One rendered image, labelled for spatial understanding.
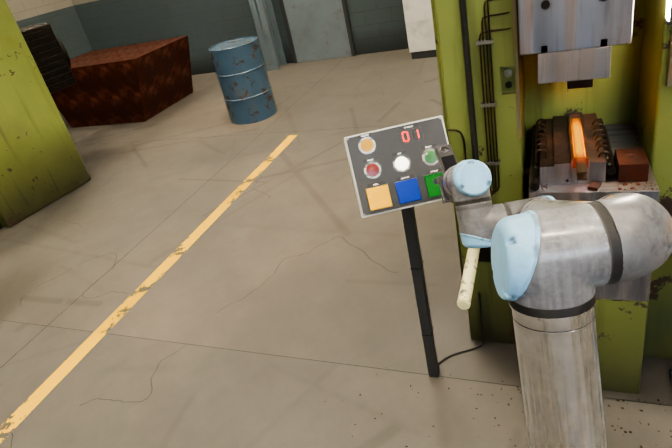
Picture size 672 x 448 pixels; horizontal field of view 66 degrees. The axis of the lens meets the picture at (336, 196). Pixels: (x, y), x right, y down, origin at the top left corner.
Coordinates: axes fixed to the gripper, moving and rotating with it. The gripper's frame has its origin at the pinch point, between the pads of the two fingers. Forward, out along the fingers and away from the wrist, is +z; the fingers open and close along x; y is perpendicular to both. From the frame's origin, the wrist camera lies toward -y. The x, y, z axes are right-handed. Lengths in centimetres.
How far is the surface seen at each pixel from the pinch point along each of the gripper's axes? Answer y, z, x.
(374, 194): -0.6, 10.3, -21.3
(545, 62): -27.7, -5.6, 37.4
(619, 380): 90, 44, 58
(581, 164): 5.0, 2.7, 44.3
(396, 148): -14.0, 11.0, -10.6
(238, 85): -168, 411, -117
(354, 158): -13.9, 11.0, -25.1
